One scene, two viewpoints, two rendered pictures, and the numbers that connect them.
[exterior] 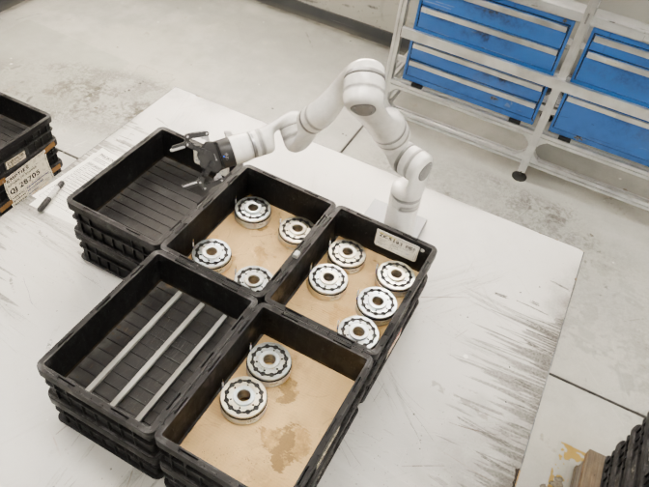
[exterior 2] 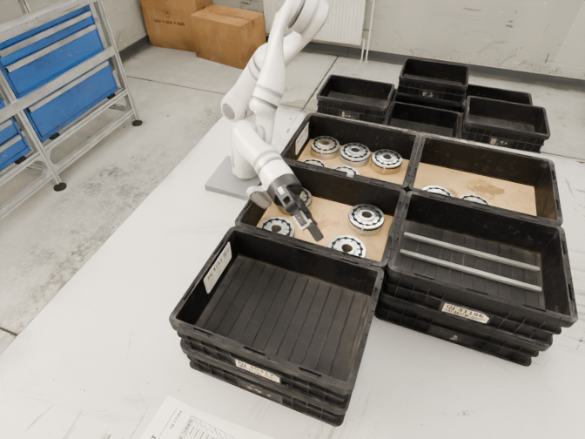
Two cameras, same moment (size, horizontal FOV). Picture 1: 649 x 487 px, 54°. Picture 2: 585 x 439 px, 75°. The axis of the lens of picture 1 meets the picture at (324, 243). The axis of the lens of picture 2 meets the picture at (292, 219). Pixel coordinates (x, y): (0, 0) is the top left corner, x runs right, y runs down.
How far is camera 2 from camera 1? 1.63 m
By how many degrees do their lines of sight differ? 60
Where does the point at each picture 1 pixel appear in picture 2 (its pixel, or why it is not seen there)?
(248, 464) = (509, 204)
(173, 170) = (213, 323)
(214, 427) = not seen: hidden behind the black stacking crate
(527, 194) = (84, 184)
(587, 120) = (51, 111)
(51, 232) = not seen: outside the picture
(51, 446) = (551, 364)
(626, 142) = (78, 102)
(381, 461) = not seen: hidden behind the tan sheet
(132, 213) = (299, 346)
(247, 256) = (330, 233)
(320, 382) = (429, 178)
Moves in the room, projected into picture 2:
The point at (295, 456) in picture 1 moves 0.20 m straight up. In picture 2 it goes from (488, 185) to (514, 131)
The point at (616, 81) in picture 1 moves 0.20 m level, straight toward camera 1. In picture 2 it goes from (38, 71) to (64, 77)
